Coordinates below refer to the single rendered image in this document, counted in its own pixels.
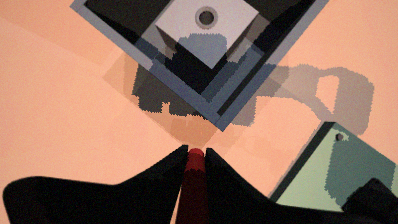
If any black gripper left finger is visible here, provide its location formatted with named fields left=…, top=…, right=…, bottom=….
left=2, top=144, right=188, bottom=224

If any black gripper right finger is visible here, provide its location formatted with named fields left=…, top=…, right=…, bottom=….
left=205, top=147, right=382, bottom=224

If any dark red peg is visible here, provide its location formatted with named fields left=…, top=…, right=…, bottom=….
left=175, top=148, right=210, bottom=224

